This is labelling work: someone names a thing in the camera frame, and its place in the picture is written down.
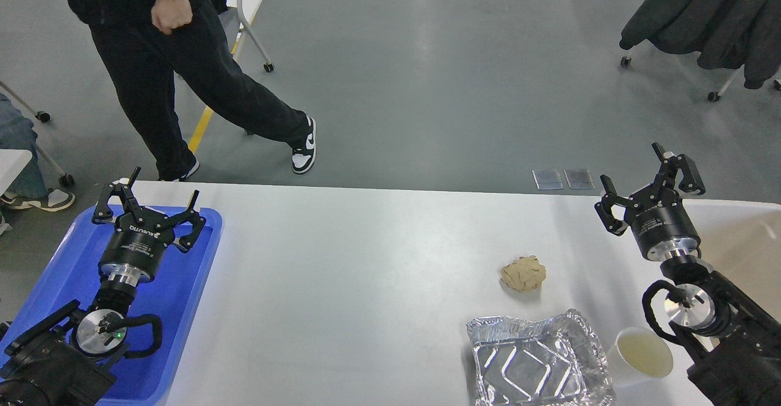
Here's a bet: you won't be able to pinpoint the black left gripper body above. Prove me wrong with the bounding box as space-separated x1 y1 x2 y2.
98 214 175 286

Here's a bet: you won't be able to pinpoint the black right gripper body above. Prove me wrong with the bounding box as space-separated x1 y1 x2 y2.
628 190 701 262

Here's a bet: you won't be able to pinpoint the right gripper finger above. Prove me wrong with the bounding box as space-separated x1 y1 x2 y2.
652 142 706 195
594 175 638 236

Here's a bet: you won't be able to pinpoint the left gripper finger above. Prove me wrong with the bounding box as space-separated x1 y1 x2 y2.
92 166 142 225
160 190 206 253

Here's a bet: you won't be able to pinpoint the white paper cup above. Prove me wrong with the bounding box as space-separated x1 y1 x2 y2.
607 327 674 388

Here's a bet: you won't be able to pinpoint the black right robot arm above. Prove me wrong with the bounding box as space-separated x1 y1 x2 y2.
594 142 780 405

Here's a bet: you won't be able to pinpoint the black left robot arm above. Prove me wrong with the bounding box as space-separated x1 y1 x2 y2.
2 167 206 405

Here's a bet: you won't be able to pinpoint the walking person's hand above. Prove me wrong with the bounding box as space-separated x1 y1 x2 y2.
151 0 193 34

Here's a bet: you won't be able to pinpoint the right floor plate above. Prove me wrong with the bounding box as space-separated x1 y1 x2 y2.
564 169 595 190

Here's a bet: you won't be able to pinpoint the floor plate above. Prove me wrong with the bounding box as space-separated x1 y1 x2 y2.
564 169 595 190
532 169 564 190

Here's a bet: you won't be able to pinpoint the chair leg with castors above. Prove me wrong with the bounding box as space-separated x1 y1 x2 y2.
0 81 76 189

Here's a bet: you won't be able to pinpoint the blue plastic tray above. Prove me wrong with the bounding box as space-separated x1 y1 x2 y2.
2 208 223 405

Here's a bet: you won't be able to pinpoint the left floor plate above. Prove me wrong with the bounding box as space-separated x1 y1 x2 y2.
532 169 564 190

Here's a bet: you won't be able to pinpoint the seated person in jeans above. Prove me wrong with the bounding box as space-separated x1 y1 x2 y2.
0 93 76 236

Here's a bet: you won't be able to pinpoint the beige plastic bin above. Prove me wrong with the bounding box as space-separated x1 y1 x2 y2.
683 200 780 321

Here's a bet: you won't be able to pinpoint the white side table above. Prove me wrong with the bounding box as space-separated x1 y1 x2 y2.
0 149 32 194

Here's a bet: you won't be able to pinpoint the aluminium foil tray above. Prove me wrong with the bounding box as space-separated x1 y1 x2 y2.
466 309 616 405

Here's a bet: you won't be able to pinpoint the dark coats on rack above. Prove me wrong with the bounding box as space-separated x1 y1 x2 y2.
619 0 780 90

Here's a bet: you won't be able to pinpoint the person in black clothes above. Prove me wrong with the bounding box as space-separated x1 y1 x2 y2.
59 0 318 182

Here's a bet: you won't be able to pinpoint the grey white rolling chair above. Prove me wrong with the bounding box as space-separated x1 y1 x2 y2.
220 0 275 74

